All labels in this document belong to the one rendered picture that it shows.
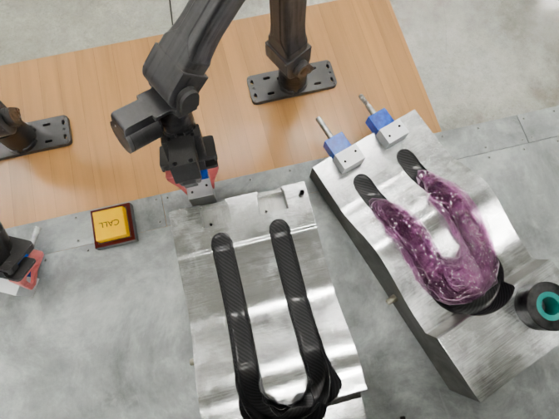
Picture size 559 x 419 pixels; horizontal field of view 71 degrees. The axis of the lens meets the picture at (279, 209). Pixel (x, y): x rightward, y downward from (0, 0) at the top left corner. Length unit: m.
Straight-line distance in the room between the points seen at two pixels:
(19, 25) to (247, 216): 1.83
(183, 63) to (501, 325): 0.66
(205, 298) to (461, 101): 1.63
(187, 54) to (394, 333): 0.62
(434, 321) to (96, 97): 0.84
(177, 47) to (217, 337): 0.46
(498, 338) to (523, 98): 1.58
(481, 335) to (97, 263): 0.72
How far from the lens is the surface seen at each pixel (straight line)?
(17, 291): 0.87
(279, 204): 0.76
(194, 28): 0.59
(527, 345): 0.82
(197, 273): 0.72
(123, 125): 0.64
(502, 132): 1.04
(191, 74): 0.61
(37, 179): 0.97
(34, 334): 0.91
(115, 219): 0.83
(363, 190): 0.81
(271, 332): 0.69
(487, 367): 0.78
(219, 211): 0.76
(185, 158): 0.64
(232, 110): 0.92
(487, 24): 2.37
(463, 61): 2.19
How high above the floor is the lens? 1.60
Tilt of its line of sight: 75 degrees down
